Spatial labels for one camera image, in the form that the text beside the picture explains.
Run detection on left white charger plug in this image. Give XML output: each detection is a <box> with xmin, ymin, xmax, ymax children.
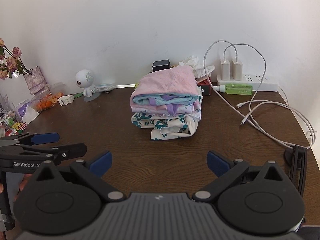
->
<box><xmin>220</xmin><ymin>59</ymin><xmax>231</xmax><ymax>81</ymax></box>

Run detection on clear box of oranges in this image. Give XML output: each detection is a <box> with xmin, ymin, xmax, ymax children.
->
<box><xmin>35</xmin><ymin>82</ymin><xmax>65</xmax><ymax>113</ymax></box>

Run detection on long white charging cable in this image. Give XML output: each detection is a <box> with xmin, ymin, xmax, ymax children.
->
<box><xmin>203</xmin><ymin>39</ymin><xmax>317</xmax><ymax>149</ymax></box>

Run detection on short white charging cable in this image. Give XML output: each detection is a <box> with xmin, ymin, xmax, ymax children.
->
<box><xmin>223</xmin><ymin>43</ymin><xmax>238</xmax><ymax>62</ymax></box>

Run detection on green spray bottle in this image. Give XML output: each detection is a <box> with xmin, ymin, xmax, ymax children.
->
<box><xmin>214</xmin><ymin>83</ymin><xmax>253</xmax><ymax>96</ymax></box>

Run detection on dried pink flower bouquet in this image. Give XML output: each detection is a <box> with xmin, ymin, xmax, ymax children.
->
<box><xmin>0</xmin><ymin>38</ymin><xmax>29</xmax><ymax>80</ymax></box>

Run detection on white charger plug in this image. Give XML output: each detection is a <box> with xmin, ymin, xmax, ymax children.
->
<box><xmin>220</xmin><ymin>59</ymin><xmax>231</xmax><ymax>81</ymax></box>
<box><xmin>232</xmin><ymin>59</ymin><xmax>243</xmax><ymax>81</ymax></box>

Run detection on white power strip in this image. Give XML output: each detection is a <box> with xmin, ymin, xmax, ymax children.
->
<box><xmin>217</xmin><ymin>74</ymin><xmax>279</xmax><ymax>92</ymax></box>

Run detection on purple white paper pack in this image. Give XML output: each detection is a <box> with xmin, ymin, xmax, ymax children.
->
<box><xmin>15</xmin><ymin>100</ymin><xmax>40</xmax><ymax>125</ymax></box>

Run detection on pink blue purple mesh garment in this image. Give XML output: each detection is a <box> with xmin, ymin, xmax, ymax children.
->
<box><xmin>130</xmin><ymin>65</ymin><xmax>201</xmax><ymax>114</ymax></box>

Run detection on person's left hand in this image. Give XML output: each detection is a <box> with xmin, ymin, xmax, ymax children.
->
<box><xmin>1</xmin><ymin>173</ymin><xmax>32</xmax><ymax>202</ymax></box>

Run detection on teal floral folded cloth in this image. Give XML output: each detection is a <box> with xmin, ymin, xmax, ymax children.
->
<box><xmin>131</xmin><ymin>113</ymin><xmax>199</xmax><ymax>141</ymax></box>

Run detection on purple floral folded cloth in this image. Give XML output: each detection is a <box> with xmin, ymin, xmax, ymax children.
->
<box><xmin>131</xmin><ymin>86</ymin><xmax>203</xmax><ymax>120</ymax></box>

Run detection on white tube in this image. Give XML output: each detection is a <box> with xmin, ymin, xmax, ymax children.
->
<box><xmin>58</xmin><ymin>95</ymin><xmax>74</xmax><ymax>106</ymax></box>

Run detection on black power adapter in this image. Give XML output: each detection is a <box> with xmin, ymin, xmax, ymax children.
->
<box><xmin>152</xmin><ymin>59</ymin><xmax>171</xmax><ymax>72</ymax></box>

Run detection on pink textured vase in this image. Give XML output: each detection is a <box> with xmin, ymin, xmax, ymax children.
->
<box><xmin>23</xmin><ymin>66</ymin><xmax>47</xmax><ymax>95</ymax></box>

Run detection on white round robot toy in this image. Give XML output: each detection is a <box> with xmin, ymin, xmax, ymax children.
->
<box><xmin>75</xmin><ymin>69</ymin><xmax>101</xmax><ymax>102</ymax></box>

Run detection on colourful snack packets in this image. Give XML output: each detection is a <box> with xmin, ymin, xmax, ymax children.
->
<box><xmin>1</xmin><ymin>111</ymin><xmax>27</xmax><ymax>137</ymax></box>

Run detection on crumpled white tissue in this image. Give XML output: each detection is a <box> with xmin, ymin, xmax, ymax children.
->
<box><xmin>178</xmin><ymin>55</ymin><xmax>215</xmax><ymax>81</ymax></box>

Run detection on right white charger plug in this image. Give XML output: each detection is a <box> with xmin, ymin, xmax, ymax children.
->
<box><xmin>232</xmin><ymin>59</ymin><xmax>243</xmax><ymax>81</ymax></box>

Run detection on red box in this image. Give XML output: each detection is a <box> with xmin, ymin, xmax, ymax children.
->
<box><xmin>197</xmin><ymin>78</ymin><xmax>212</xmax><ymax>96</ymax></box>

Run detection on black charger stand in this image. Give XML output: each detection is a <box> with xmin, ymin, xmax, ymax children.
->
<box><xmin>284</xmin><ymin>145</ymin><xmax>308</xmax><ymax>197</ymax></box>

